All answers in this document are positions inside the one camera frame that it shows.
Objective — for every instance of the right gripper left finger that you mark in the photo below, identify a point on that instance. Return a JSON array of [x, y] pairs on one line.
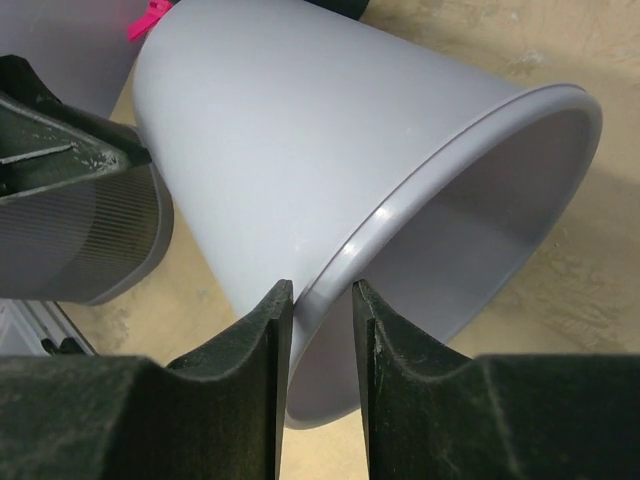
[[216, 412]]

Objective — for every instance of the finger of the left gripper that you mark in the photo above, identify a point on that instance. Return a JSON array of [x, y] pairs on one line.
[[47, 144]]

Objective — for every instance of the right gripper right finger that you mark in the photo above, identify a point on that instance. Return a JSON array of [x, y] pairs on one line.
[[429, 412]]

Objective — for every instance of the grey ribbed laundry basket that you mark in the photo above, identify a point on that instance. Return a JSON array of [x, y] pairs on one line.
[[89, 242]]

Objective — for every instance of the light grey plastic bucket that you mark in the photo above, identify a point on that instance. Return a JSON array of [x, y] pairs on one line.
[[301, 144]]

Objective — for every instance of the dark blue cylindrical bin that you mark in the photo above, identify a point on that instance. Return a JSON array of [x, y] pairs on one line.
[[353, 9]]

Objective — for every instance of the pink plastic clip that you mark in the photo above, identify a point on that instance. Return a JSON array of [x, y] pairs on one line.
[[154, 12]]

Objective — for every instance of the aluminium frame rail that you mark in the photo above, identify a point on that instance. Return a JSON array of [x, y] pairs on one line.
[[36, 328]]

